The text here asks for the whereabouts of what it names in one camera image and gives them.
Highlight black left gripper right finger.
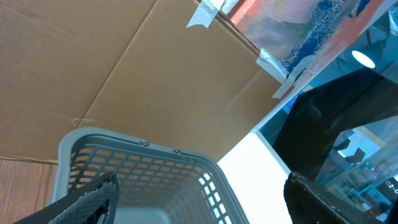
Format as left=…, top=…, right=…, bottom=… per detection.
left=284, top=172, right=382, bottom=224

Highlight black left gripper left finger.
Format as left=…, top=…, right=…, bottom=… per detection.
left=15, top=172, right=119, bottom=224

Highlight grey plastic mesh basket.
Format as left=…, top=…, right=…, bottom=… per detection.
left=50, top=128, right=248, bottom=223

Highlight brown cardboard panel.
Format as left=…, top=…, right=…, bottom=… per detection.
left=1, top=0, right=280, bottom=161

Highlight white masking tape strips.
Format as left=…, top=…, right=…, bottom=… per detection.
left=187, top=0, right=315, bottom=99

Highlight white window frame ledge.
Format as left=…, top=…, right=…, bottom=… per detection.
left=220, top=5, right=397, bottom=223

